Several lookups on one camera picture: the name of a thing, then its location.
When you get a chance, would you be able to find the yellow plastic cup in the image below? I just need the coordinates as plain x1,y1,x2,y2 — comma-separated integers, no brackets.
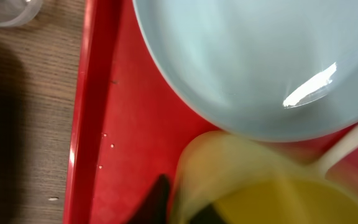
168,131,358,224

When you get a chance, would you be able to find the white plastic spoon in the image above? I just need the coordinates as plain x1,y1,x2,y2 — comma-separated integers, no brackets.
308,125,358,177

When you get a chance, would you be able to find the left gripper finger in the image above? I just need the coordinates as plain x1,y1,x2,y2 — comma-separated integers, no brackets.
126,174,226,224

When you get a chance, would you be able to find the light blue plate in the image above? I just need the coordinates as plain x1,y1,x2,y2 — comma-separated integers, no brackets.
133,0,358,142

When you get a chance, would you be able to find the red serving tray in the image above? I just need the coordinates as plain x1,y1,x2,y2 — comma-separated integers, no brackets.
63,0,357,223

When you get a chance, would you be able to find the clear plastic bin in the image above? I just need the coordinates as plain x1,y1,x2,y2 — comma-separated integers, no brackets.
0,0,43,27

